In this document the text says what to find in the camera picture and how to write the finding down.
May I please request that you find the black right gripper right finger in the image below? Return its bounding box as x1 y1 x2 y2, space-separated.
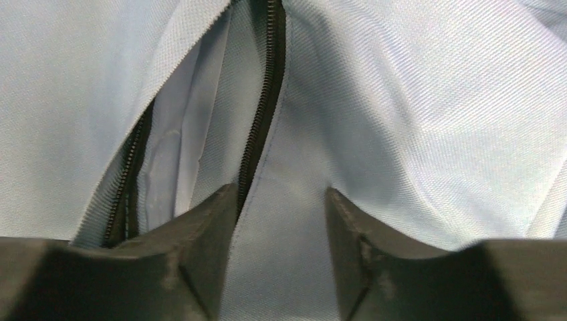
325 189 566 321

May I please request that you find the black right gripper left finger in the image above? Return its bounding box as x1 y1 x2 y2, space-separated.
1 184 237 321

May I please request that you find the blue grey student backpack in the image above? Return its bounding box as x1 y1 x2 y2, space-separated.
1 1 566 320

